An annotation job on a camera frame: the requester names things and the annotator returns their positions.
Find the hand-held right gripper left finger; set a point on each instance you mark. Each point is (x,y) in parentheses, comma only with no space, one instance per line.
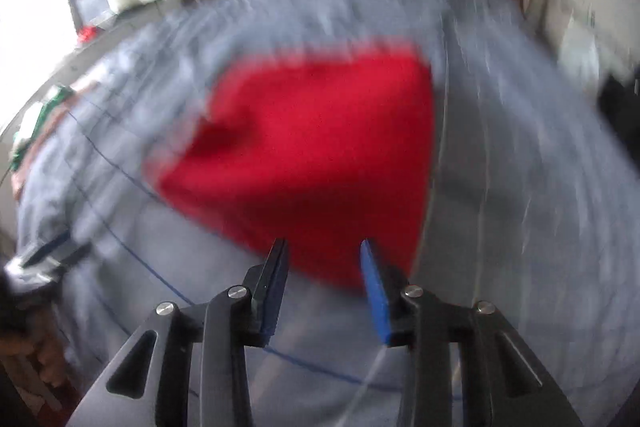
(272,302)

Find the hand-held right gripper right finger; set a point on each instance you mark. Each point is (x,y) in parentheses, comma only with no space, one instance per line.
(375,297)

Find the red sweater with white print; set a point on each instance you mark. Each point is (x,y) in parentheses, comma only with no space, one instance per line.
(310,157)

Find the grey checked duvet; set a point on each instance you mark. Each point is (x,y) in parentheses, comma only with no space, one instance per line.
(500,207)

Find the black jacket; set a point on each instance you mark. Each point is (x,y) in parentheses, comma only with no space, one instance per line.
(622,92)

